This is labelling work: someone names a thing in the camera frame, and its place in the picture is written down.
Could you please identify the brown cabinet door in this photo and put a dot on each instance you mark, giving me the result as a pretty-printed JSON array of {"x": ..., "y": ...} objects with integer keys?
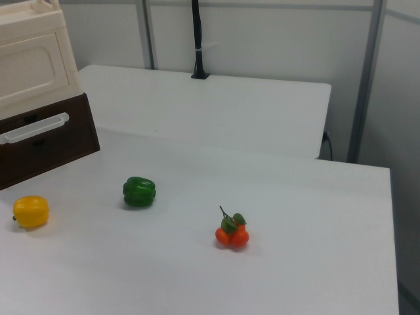
[{"x": 65, "y": 147}]

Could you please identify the cream plastic toy cabinet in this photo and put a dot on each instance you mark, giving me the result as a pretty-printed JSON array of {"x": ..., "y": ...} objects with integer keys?
[{"x": 70, "y": 65}]

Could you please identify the cream cabinet door panel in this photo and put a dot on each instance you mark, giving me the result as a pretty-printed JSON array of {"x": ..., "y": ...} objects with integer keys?
[{"x": 33, "y": 65}]

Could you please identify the green bell pepper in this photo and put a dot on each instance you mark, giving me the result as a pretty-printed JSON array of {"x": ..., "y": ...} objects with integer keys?
[{"x": 139, "y": 192}]

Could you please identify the orange fruit cluster with leaves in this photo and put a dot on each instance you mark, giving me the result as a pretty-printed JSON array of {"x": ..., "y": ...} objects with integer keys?
[{"x": 232, "y": 234}]

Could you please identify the black pole clamp base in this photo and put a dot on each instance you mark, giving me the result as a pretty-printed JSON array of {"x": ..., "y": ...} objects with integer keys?
[{"x": 200, "y": 76}]

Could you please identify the white zip tie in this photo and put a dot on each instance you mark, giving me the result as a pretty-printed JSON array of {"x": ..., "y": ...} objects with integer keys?
[{"x": 206, "y": 46}]

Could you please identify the yellow bell pepper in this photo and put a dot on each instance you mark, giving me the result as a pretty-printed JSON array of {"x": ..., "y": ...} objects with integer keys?
[{"x": 31, "y": 211}]

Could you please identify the black camera pole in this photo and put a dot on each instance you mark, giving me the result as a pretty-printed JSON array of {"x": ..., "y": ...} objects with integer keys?
[{"x": 197, "y": 33}]

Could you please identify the grey partition post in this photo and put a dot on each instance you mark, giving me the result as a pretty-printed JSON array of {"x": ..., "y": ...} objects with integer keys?
[
  {"x": 146, "y": 33},
  {"x": 365, "y": 82}
]

